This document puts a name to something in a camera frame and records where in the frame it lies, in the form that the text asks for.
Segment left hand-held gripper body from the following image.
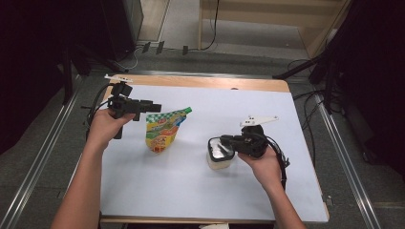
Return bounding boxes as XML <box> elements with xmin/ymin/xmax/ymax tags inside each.
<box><xmin>104</xmin><ymin>73</ymin><xmax>142</xmax><ymax>140</ymax></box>

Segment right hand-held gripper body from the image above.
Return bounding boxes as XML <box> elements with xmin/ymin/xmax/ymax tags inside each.
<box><xmin>238</xmin><ymin>114</ymin><xmax>280</xmax><ymax>159</ymax></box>

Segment clear jar with black lid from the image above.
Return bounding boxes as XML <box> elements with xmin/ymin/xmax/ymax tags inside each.
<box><xmin>206</xmin><ymin>135</ymin><xmax>238</xmax><ymax>171</ymax></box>

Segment yellow refill pouch green cap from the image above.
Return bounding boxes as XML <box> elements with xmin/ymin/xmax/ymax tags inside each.
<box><xmin>145</xmin><ymin>106</ymin><xmax>193</xmax><ymax>154</ymax></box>

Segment person's right hand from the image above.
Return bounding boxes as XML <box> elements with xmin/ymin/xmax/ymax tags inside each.
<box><xmin>238</xmin><ymin>147</ymin><xmax>283</xmax><ymax>192</ymax></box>

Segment person's left hand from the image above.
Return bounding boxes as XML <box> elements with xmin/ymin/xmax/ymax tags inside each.
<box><xmin>86</xmin><ymin>109</ymin><xmax>137</xmax><ymax>151</ymax></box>

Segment wooden table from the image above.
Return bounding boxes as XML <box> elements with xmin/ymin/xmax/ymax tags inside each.
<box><xmin>98</xmin><ymin>73</ymin><xmax>330</xmax><ymax>225</ymax></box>

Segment black metal stand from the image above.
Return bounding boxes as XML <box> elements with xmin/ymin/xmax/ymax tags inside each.
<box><xmin>59</xmin><ymin>43</ymin><xmax>129</xmax><ymax>106</ymax></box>
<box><xmin>271</xmin><ymin>31</ymin><xmax>344</xmax><ymax>115</ymax></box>

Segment white table sheet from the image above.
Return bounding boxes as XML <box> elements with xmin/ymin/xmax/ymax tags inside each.
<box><xmin>98</xmin><ymin>84</ymin><xmax>330</xmax><ymax>223</ymax></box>

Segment black cabinet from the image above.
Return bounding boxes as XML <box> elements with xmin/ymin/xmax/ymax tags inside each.
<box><xmin>100</xmin><ymin>0</ymin><xmax>144</xmax><ymax>62</ymax></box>

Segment dark curtain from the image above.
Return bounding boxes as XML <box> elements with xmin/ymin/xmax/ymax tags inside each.
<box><xmin>0</xmin><ymin>0</ymin><xmax>75</xmax><ymax>156</ymax></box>
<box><xmin>330</xmin><ymin>0</ymin><xmax>405</xmax><ymax>177</ymax></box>

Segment left hand-held gripper cable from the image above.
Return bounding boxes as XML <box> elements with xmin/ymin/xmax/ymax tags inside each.
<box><xmin>84</xmin><ymin>83</ymin><xmax>113</xmax><ymax>141</ymax></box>

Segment hand-held gripper cable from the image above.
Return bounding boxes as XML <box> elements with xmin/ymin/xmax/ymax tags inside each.
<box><xmin>84</xmin><ymin>83</ymin><xmax>113</xmax><ymax>141</ymax></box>
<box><xmin>265</xmin><ymin>135</ymin><xmax>291</xmax><ymax>192</ymax></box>

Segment right hand-held gripper cable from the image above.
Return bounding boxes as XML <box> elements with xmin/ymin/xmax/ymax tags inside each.
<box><xmin>265</xmin><ymin>135</ymin><xmax>291</xmax><ymax>192</ymax></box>

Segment white floor cable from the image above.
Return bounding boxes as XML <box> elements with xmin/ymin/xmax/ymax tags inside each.
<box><xmin>117</xmin><ymin>46</ymin><xmax>141</xmax><ymax>72</ymax></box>

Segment black floor cables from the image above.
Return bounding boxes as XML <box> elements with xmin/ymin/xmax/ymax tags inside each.
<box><xmin>286</xmin><ymin>58</ymin><xmax>330</xmax><ymax>167</ymax></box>

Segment long aluminium floor rail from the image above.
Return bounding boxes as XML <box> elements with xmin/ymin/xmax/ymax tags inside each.
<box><xmin>313</xmin><ymin>94</ymin><xmax>383</xmax><ymax>229</ymax></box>
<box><xmin>0</xmin><ymin>74</ymin><xmax>86</xmax><ymax>229</ymax></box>

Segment thin black hanging cable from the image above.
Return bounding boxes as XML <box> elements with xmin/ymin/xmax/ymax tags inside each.
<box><xmin>200</xmin><ymin>0</ymin><xmax>222</xmax><ymax>52</ymax></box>

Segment light wooden frame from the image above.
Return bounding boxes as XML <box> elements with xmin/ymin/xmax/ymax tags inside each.
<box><xmin>197</xmin><ymin>0</ymin><xmax>353</xmax><ymax>60</ymax></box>

